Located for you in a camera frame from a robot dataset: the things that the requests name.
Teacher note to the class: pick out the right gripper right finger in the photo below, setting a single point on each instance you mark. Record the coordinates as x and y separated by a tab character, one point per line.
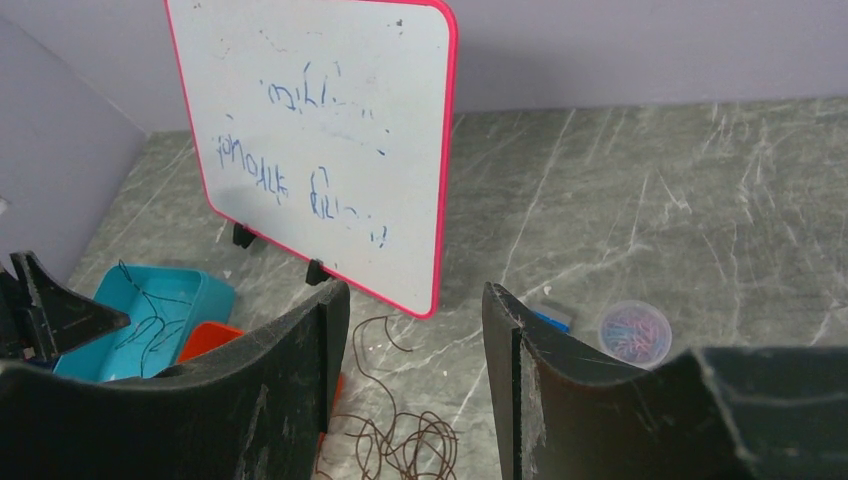
565	410

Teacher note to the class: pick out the clear plastic cup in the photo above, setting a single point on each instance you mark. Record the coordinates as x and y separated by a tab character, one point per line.
635	333

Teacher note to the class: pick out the light blue tray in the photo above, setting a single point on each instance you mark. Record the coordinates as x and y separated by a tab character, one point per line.
164	305

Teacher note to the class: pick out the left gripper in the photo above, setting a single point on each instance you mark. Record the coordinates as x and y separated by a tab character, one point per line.
41	318

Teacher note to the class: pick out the blue small block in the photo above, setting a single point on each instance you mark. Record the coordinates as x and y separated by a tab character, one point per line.
555	317

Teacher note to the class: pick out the pink framed whiteboard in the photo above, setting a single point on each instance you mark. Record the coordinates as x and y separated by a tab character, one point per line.
324	127

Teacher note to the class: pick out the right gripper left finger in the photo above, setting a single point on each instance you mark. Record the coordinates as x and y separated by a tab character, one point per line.
253	408

